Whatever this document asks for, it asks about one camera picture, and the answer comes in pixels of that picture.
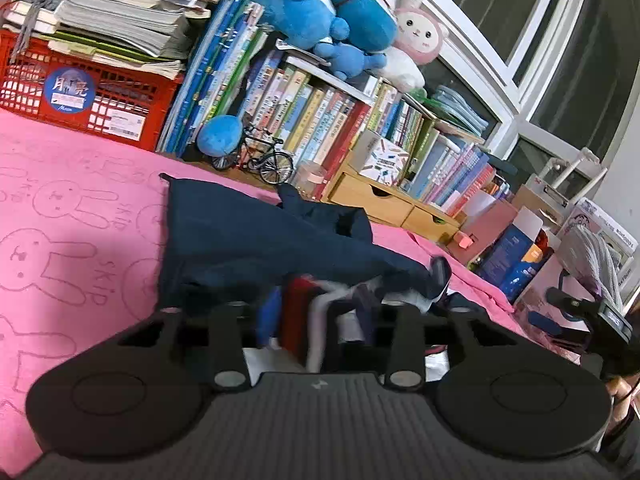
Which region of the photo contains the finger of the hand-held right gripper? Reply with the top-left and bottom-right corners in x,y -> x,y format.
545,286 -> 603,322
527,310 -> 592,347

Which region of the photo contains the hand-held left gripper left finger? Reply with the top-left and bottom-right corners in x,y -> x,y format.
117,301 -> 251,394

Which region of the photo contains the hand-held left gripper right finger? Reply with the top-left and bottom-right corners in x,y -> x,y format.
383,305 -> 519,392

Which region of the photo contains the navy and white zip jacket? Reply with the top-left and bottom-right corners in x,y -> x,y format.
159,172 -> 503,378

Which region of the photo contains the person's right hand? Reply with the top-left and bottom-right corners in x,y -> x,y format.
604,375 -> 640,428

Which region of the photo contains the pile of grey papers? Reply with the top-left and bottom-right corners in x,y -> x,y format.
560,222 -> 627,313

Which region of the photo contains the dark blue product box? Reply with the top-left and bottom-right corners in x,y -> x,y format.
477,207 -> 548,303

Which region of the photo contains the white printed paper bag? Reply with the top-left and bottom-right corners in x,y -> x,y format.
555,196 -> 640,273

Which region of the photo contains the brown cardboard box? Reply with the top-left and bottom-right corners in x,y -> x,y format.
510,184 -> 577,233

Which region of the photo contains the pink cardboard box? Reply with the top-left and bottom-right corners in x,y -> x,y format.
445,199 -> 522,267

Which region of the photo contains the wooden desktop drawer organizer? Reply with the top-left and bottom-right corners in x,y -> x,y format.
320,162 -> 462,247

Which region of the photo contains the row of pastel spine books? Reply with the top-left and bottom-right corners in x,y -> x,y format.
369,79 -> 512,217

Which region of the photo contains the miniature black bicycle model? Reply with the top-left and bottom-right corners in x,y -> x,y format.
210,125 -> 296,186

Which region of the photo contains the white box with colourful print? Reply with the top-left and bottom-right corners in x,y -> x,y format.
346,129 -> 417,190

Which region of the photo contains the pink rabbit print blanket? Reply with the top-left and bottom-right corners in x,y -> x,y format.
0,107 -> 583,479

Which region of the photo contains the blue plush ball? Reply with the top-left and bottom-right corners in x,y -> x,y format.
196,115 -> 247,157

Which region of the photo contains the stack of pale green folders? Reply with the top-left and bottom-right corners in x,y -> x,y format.
426,84 -> 490,137

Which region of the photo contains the row of colourful shelf books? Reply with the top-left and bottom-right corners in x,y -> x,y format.
244,52 -> 375,183

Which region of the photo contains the row of tall blue books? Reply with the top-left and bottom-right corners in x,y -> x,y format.
156,0 -> 272,157

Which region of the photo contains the red plastic crate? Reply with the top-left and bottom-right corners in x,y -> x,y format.
0,29 -> 187,152

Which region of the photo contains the pink and white rabbit plush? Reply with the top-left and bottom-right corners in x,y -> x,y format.
384,0 -> 451,92

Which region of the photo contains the blue and white plush cat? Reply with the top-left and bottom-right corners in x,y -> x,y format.
310,0 -> 402,81

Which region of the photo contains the large blue plush toy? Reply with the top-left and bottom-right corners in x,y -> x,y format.
239,0 -> 352,52

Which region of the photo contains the stack of papers and booklets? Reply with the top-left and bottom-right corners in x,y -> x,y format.
0,0 -> 213,80

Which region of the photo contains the white trolley handle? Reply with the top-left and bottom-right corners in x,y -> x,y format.
536,146 -> 610,202

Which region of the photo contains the white window frame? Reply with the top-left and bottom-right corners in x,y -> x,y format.
370,0 -> 640,196

